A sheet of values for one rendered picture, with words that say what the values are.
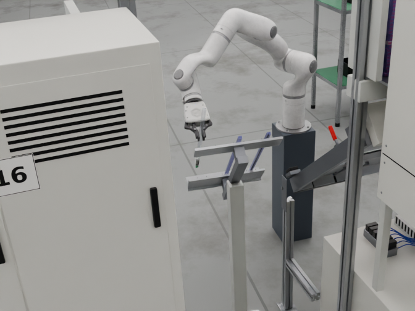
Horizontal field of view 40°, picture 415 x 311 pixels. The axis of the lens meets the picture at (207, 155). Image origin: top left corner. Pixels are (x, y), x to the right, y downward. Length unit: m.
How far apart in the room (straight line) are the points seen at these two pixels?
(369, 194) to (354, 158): 1.95
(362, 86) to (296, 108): 1.20
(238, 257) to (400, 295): 0.72
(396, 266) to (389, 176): 0.52
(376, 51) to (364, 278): 0.86
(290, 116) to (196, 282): 1.02
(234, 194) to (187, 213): 1.38
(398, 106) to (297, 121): 1.35
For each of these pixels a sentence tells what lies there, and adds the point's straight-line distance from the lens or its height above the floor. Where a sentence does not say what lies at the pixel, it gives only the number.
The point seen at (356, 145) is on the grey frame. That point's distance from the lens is 1.94.
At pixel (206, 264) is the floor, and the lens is 3.25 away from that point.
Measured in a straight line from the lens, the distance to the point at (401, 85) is 1.74.
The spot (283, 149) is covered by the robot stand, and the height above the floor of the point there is 0.62.
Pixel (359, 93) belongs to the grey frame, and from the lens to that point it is 1.85.
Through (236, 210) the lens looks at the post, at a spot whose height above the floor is 0.72.
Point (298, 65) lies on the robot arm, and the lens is 2.91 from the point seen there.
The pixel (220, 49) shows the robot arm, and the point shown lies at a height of 1.29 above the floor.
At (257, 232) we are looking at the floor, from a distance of 3.48.
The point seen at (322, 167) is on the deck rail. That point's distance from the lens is 2.26.
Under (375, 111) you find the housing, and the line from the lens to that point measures 1.96.
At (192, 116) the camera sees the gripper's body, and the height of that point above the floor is 1.08.
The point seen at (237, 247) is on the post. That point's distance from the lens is 2.48.
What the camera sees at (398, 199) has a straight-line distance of 1.86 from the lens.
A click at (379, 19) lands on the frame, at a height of 1.58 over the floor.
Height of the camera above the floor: 2.03
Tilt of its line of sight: 28 degrees down
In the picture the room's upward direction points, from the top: 4 degrees counter-clockwise
